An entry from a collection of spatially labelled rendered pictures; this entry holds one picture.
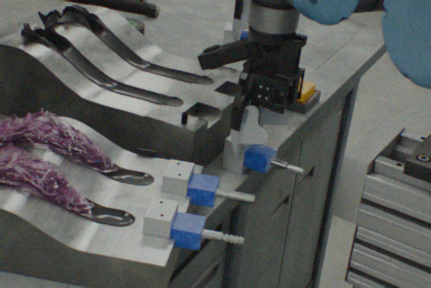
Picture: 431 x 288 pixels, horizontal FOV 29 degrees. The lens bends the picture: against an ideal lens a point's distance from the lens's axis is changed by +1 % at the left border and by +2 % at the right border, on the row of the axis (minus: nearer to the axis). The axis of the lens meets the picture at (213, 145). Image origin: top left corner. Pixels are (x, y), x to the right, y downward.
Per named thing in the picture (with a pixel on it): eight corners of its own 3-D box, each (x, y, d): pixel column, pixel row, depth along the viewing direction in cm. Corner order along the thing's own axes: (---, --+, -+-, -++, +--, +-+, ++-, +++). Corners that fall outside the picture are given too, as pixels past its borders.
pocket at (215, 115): (220, 129, 137) (222, 109, 136) (205, 142, 133) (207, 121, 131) (195, 122, 139) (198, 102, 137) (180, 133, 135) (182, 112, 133)
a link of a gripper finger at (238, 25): (258, 45, 174) (264, 1, 173) (230, 41, 175) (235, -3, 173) (258, 45, 177) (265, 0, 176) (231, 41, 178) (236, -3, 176)
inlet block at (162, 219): (244, 247, 113) (248, 213, 110) (238, 269, 108) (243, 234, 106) (150, 229, 114) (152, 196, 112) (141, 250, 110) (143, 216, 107)
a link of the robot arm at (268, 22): (242, 1, 122) (265, -12, 128) (238, 31, 124) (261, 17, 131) (289, 14, 119) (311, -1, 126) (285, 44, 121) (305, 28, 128)
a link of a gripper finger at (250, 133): (256, 169, 128) (271, 112, 127) (222, 158, 131) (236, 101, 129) (263, 167, 131) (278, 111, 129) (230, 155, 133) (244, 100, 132)
